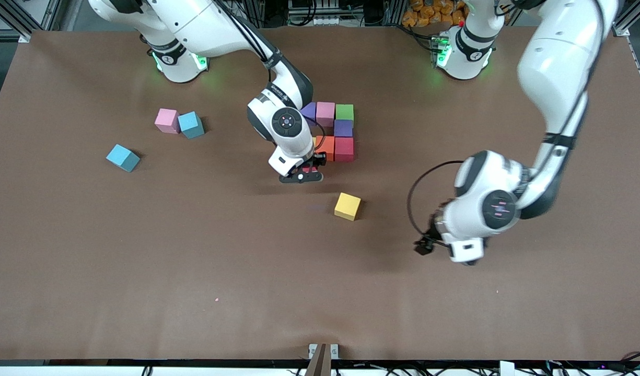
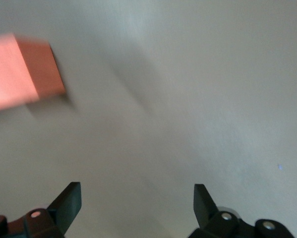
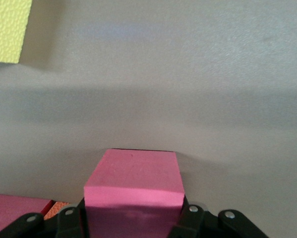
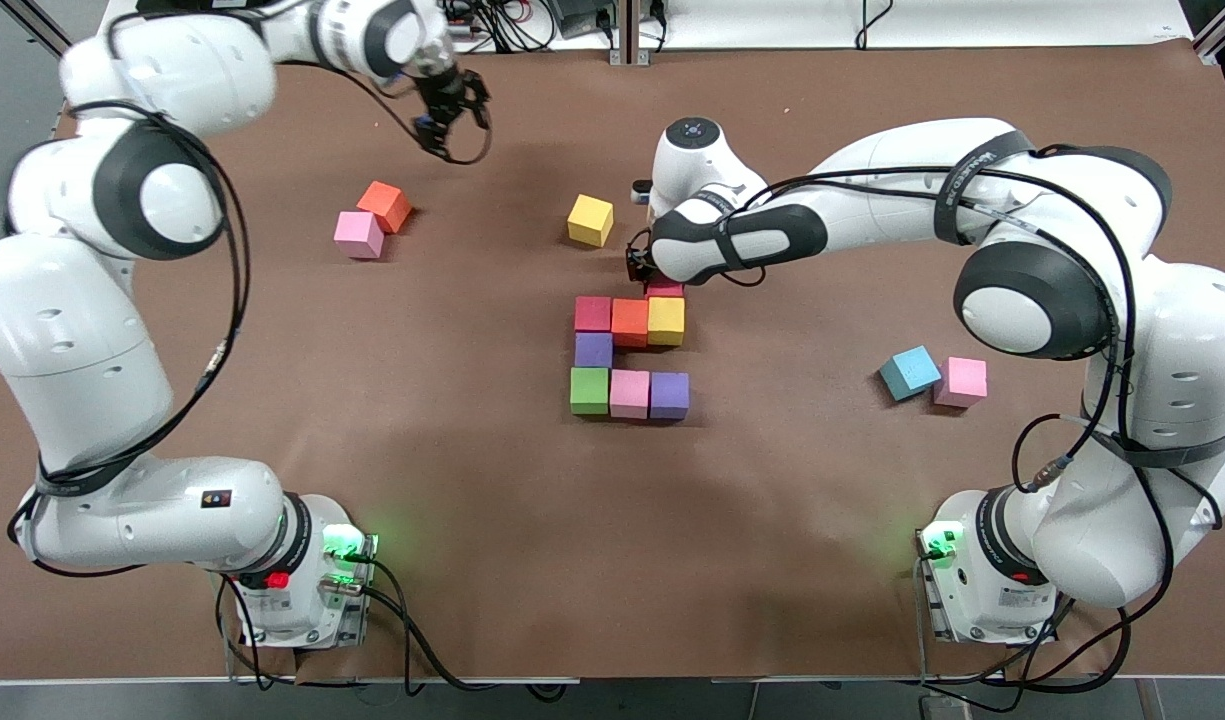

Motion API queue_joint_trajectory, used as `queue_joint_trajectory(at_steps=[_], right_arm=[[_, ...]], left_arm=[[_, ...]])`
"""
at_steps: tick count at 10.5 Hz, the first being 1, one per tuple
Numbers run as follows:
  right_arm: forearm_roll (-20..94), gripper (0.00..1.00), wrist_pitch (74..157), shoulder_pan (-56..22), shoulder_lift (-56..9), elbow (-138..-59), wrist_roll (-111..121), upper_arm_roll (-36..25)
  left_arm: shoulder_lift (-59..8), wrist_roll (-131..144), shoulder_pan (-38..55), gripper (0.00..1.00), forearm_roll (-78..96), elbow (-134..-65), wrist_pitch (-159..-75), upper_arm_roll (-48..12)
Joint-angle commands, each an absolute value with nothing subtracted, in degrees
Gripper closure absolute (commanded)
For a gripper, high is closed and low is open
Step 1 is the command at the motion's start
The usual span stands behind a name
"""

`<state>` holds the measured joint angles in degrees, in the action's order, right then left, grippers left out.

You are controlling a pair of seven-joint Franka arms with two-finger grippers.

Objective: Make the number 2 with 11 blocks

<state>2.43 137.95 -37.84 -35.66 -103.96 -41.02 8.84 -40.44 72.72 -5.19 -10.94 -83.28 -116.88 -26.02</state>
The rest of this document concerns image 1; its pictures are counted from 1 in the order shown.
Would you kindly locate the blue foam cube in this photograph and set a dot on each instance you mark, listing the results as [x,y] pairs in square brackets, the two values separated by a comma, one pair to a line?
[191,124]
[123,157]

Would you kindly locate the green foam cube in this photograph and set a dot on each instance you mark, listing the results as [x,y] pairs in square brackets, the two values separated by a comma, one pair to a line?
[344,112]

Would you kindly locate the yellow foam cube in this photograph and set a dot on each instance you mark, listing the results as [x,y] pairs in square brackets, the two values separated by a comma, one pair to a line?
[347,206]

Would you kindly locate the pink foam cube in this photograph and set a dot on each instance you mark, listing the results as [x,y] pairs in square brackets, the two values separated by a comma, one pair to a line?
[167,120]
[325,112]

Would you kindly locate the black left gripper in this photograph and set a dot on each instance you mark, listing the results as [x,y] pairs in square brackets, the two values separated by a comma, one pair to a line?
[433,227]

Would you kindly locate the orange foam cube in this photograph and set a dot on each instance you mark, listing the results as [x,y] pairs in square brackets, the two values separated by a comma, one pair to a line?
[327,148]

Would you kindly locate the aluminium frame rail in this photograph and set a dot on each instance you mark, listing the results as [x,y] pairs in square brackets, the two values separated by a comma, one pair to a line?
[16,23]
[636,13]

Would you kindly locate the white electrical unit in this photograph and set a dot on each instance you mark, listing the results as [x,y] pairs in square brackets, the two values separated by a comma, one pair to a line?
[325,21]

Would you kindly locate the purple foam cube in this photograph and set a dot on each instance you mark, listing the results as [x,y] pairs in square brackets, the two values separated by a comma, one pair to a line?
[310,110]
[343,128]

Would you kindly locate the silver metal bracket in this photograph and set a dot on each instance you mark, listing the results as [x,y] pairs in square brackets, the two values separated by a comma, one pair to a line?
[312,349]

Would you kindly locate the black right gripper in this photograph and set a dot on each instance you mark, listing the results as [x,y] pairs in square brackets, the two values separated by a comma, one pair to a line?
[316,160]

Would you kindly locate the pile of orange objects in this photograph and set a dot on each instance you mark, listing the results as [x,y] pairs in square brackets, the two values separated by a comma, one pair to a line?
[419,15]

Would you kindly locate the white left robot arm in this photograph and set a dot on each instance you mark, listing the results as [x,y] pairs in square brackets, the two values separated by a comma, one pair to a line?
[497,203]

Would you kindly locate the white tag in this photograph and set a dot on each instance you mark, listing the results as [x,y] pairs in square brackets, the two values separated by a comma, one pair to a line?
[507,368]

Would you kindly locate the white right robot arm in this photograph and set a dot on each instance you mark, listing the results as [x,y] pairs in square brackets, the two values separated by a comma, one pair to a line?
[283,120]

